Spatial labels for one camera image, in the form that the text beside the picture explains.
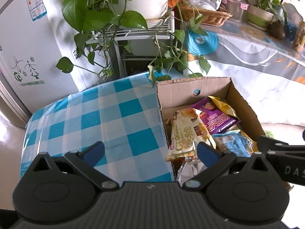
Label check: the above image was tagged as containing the green pothos plant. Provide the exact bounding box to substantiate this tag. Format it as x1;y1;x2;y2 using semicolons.
55;0;211;87

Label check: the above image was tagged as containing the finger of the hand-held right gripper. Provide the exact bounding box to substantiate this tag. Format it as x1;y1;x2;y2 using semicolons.
256;135;305;153

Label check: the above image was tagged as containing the silver foil snack packet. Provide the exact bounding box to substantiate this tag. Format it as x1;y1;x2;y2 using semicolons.
176;156;208;188

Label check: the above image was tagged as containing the blue white checked tablecloth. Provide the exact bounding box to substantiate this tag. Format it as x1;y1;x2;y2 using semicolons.
20;72;176;182

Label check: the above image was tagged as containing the yellow printed carton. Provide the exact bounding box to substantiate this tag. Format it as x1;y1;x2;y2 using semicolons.
293;20;305;52

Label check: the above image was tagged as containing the light blue snack packet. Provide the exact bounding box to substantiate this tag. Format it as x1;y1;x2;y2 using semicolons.
212;130;254;158

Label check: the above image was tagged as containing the blue jar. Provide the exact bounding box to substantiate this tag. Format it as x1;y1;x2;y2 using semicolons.
285;21;298;41

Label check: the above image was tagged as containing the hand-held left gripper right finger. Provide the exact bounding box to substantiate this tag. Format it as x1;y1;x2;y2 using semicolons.
182;142;273;192

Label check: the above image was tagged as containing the small green houseplant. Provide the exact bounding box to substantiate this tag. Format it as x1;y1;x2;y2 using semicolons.
250;0;303;25

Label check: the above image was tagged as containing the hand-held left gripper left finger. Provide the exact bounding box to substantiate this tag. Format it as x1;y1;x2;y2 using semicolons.
32;141;118;191

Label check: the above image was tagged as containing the grey white patterned tablecloth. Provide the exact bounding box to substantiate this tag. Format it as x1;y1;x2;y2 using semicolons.
172;17;305;127

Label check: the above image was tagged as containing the brown clay teapot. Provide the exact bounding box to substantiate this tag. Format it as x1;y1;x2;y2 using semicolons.
265;20;287;40

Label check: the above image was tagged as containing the white chest freezer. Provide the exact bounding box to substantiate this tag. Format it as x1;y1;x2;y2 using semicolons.
0;0;101;123

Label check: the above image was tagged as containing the gold croissant packet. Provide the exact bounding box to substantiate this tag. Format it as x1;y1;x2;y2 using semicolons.
165;108;217;162

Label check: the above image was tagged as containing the white metal plant stand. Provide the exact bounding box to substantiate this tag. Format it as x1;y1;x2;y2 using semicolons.
86;11;176;80

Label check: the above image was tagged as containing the glass container with pink lid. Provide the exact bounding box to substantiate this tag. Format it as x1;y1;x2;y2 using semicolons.
224;0;248;21

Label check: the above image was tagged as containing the cardboard box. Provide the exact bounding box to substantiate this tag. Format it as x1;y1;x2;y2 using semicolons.
156;77;295;192

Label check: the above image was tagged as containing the yellow snack packet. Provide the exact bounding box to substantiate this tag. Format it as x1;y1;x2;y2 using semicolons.
207;96;240;121
241;130;259;153

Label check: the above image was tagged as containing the green white plant pot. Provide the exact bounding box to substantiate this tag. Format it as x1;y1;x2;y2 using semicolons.
246;5;275;29

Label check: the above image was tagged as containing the purple snack packet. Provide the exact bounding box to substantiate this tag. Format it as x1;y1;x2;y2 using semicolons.
190;97;241;135

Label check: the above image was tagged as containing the silver foil bag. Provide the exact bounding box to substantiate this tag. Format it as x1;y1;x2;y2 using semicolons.
202;0;222;11

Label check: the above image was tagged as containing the wicker basket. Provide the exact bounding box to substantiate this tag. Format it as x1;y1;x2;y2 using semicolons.
179;3;232;27

